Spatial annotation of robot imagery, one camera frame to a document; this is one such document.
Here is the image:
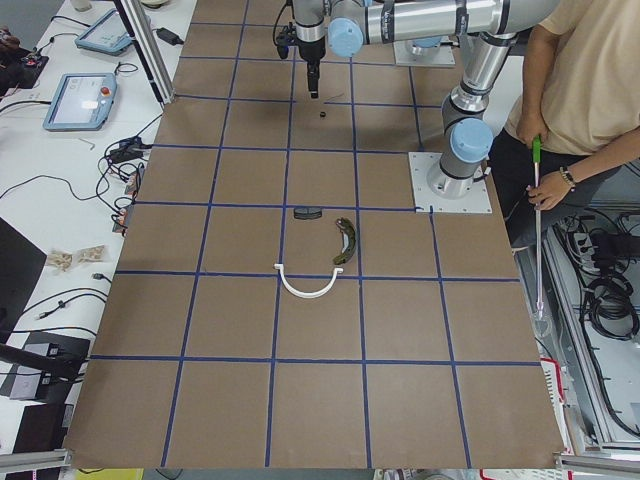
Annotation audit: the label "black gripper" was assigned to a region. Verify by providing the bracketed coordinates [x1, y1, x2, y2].
[295, 20, 326, 98]

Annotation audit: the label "person right hand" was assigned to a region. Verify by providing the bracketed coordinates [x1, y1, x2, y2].
[516, 115, 549, 149]

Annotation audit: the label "person left hand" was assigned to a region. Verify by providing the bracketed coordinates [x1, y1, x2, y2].
[527, 171, 572, 211]

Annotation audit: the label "black power adapter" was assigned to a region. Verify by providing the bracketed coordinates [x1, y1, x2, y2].
[155, 27, 184, 46]

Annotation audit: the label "dark brake pad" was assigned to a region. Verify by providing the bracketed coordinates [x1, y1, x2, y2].
[293, 206, 323, 221]

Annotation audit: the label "olive brake shoe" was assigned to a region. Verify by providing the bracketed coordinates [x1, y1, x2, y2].
[333, 217, 357, 266]

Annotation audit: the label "white curved plastic part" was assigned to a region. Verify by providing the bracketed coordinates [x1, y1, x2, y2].
[272, 262, 346, 300]

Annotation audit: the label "far blue teach pendant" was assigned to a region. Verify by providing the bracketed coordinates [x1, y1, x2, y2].
[74, 8, 132, 56]

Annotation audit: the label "blue teach pendant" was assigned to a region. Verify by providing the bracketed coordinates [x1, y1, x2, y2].
[74, 8, 132, 56]
[43, 72, 118, 132]

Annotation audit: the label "near blue teach pendant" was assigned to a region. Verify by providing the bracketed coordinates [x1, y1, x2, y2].
[43, 72, 118, 132]

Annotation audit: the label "bags of small parts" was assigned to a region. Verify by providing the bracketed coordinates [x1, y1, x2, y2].
[45, 245, 109, 272]

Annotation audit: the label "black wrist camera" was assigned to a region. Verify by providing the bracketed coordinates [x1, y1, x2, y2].
[273, 22, 297, 60]

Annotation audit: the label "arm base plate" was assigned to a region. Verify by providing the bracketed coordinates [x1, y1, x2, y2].
[394, 36, 457, 68]
[408, 152, 492, 215]

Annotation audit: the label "aluminium frame post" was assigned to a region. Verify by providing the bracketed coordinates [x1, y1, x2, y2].
[114, 0, 175, 105]

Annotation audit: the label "green handled reacher stick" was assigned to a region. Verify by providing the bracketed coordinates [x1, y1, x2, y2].
[532, 135, 544, 321]

